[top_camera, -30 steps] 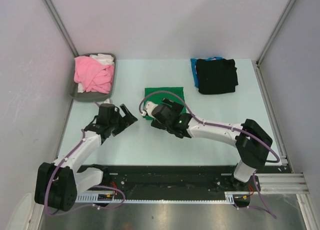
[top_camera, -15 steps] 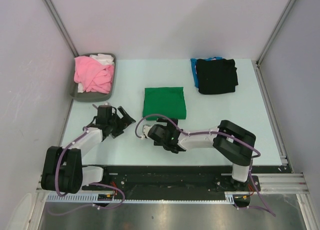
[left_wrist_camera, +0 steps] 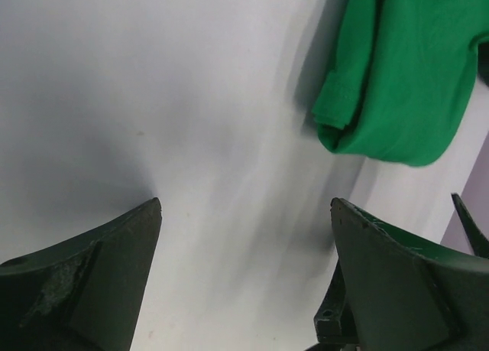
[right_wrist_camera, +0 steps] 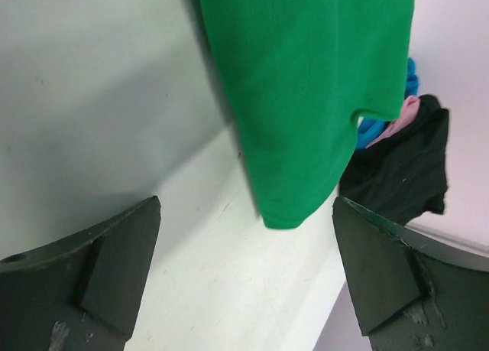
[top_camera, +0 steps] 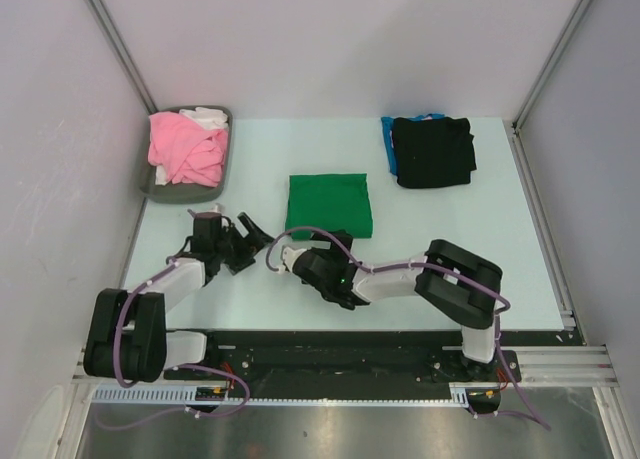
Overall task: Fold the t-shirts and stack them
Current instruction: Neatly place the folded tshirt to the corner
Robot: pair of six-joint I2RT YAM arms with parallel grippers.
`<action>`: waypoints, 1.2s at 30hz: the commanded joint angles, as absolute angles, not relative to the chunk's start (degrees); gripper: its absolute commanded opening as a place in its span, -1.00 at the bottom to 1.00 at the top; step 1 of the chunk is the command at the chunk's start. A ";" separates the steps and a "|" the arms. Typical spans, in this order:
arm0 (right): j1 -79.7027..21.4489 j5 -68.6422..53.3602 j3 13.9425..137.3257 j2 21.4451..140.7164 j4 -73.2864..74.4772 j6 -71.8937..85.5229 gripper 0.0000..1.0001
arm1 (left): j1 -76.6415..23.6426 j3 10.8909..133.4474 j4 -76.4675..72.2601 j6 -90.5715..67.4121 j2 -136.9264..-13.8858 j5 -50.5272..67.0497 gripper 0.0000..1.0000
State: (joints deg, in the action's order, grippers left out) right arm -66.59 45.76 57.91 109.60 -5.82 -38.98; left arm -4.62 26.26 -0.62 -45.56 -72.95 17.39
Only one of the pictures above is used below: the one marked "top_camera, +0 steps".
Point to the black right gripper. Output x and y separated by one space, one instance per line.
335 250

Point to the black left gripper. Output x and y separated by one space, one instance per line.
250 245

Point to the green t-shirt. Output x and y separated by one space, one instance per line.
332 202

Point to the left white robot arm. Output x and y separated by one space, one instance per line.
128 339

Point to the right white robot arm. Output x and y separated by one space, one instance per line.
461 285

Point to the grey plastic basket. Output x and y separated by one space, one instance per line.
187 154

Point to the pink t-shirt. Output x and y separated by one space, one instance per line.
187 149

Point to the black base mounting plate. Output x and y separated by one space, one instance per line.
246 339

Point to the folded black t-shirt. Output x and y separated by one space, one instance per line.
432 154

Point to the folded blue t-shirt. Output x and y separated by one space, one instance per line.
387 125

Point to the white cable duct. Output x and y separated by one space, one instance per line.
194 395

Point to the aluminium frame rail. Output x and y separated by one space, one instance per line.
572 365

